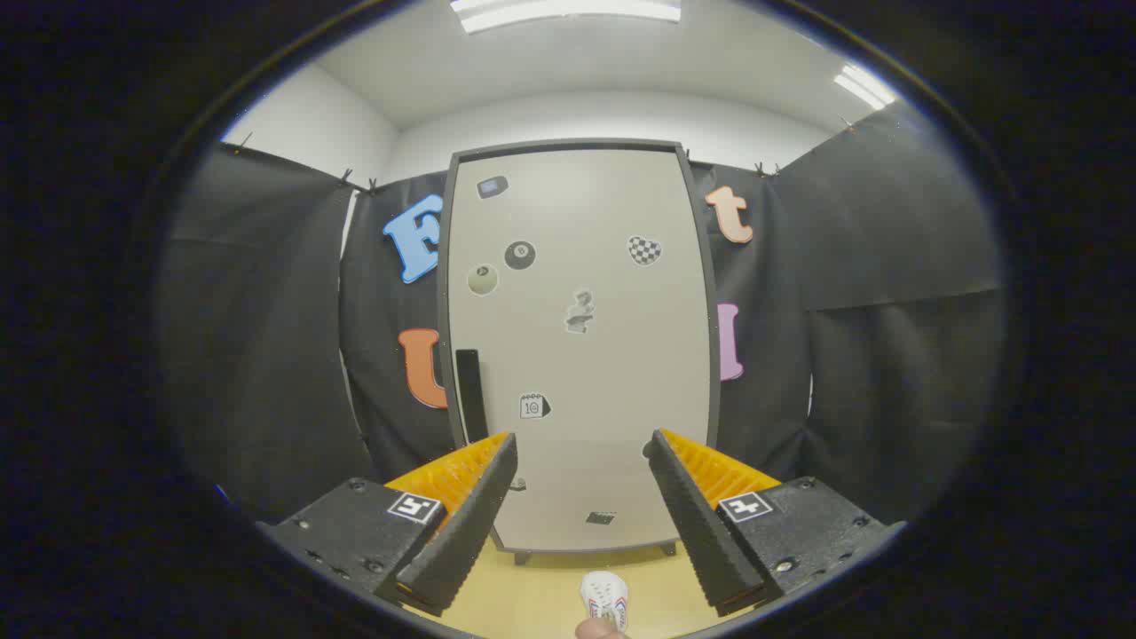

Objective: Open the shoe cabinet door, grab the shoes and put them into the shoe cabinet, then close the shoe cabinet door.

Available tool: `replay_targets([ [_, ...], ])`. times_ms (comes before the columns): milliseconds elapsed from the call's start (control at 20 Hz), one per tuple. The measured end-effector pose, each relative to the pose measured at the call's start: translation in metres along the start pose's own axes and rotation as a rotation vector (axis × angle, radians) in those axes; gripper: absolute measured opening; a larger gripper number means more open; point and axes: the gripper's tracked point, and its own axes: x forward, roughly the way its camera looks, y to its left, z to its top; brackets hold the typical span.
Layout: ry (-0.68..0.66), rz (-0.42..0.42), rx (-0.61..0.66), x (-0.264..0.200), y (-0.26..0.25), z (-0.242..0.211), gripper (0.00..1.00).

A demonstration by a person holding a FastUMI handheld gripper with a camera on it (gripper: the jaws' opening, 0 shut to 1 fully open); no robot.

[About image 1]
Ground white shoe cabinet door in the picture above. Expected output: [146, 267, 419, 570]
[446, 148, 711, 553]

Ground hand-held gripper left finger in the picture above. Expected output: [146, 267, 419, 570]
[257, 431, 519, 618]

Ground white shoe red blue trim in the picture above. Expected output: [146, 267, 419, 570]
[580, 572, 629, 622]

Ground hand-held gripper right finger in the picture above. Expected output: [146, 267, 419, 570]
[644, 430, 908, 618]

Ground black door handle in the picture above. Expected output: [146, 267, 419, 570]
[455, 349, 489, 442]

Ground small ceiling light panel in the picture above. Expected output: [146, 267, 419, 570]
[832, 64, 899, 111]

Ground black backdrop cloth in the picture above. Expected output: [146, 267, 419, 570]
[155, 102, 1008, 525]

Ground grey shoe cabinet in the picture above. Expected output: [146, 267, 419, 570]
[437, 138, 722, 566]

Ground long ceiling light panel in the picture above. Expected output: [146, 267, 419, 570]
[450, 0, 682, 35]

